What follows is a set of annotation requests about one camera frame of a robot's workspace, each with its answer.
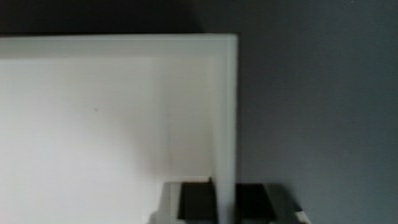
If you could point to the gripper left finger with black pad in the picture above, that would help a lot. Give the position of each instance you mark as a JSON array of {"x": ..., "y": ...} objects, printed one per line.
[{"x": 186, "y": 205}]

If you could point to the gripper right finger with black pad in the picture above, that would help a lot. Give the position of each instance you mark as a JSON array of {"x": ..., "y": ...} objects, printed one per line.
[{"x": 266, "y": 206}]

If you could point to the white drawer cabinet box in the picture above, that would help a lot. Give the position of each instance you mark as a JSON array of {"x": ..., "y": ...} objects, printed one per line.
[{"x": 117, "y": 126}]

